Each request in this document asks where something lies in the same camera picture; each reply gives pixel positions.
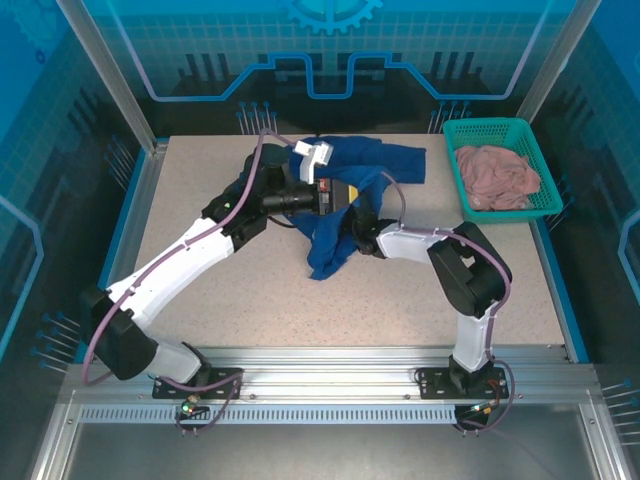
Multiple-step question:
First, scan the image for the aluminium mounting rail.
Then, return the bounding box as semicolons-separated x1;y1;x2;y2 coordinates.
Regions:
64;347;599;401

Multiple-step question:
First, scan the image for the aluminium table side rail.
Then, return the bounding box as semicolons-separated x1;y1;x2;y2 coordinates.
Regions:
92;144;169;362

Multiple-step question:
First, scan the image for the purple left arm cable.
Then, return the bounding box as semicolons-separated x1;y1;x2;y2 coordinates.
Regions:
82;128;301;437

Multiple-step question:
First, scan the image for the teal plastic basket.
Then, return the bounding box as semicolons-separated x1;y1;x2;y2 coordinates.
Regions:
442;118;565;225

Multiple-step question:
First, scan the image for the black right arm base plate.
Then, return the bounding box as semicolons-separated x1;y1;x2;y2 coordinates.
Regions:
417;366;510;400

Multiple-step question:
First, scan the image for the blue table edge strip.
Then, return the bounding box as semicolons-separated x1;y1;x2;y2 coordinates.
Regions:
74;149;151;364

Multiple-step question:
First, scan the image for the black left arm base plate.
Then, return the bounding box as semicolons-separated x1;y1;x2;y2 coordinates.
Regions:
152;367;245;400

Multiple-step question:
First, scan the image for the aluminium frame post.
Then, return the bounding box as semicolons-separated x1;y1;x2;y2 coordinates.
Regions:
503;0;601;154
54;0;169;156

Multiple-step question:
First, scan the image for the blue t-shirt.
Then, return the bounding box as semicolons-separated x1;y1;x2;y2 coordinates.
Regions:
287;133;428;281

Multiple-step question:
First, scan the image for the slotted grey cable duct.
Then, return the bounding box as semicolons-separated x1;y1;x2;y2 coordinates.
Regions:
79;405;459;425

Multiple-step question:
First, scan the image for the pink t-shirt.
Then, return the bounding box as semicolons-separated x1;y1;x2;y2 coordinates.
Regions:
454;144;542;212

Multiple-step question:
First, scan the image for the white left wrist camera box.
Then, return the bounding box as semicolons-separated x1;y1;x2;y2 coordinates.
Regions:
292;140;335;184

